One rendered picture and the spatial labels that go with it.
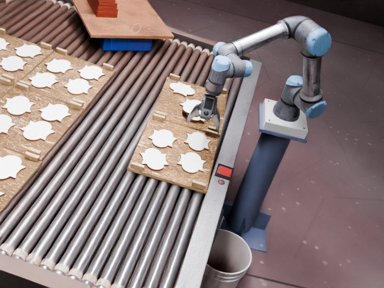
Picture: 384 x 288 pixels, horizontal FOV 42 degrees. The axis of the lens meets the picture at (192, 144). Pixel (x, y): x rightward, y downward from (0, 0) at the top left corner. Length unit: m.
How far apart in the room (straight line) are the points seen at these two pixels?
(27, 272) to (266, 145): 1.62
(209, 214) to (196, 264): 0.27
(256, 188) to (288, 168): 1.01
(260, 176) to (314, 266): 0.74
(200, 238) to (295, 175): 2.13
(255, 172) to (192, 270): 1.26
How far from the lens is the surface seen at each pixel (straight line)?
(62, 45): 2.92
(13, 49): 2.80
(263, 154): 2.88
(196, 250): 1.89
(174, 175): 2.12
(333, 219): 3.75
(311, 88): 2.51
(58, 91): 2.49
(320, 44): 2.32
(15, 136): 2.19
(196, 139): 2.33
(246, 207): 3.14
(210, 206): 2.06
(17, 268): 1.71
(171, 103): 2.55
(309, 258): 3.39
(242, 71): 2.17
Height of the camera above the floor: 2.32
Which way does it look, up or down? 37 degrees down
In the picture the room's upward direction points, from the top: 17 degrees clockwise
